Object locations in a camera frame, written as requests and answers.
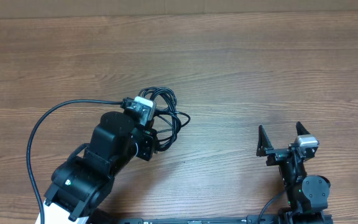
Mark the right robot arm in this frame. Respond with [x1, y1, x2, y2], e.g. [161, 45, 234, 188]
[256, 122, 333, 224]

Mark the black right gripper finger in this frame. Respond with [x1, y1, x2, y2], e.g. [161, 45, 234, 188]
[256, 125, 274, 156]
[296, 121, 310, 136]

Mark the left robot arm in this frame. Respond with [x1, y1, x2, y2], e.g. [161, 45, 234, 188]
[36, 109, 157, 223]

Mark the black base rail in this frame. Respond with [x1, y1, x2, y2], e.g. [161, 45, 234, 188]
[82, 208, 334, 224]

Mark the cardboard back panel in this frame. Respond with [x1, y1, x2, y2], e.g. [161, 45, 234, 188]
[0, 0, 358, 19]

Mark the thick black usb cable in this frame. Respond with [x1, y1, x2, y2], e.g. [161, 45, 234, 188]
[137, 86, 191, 152]

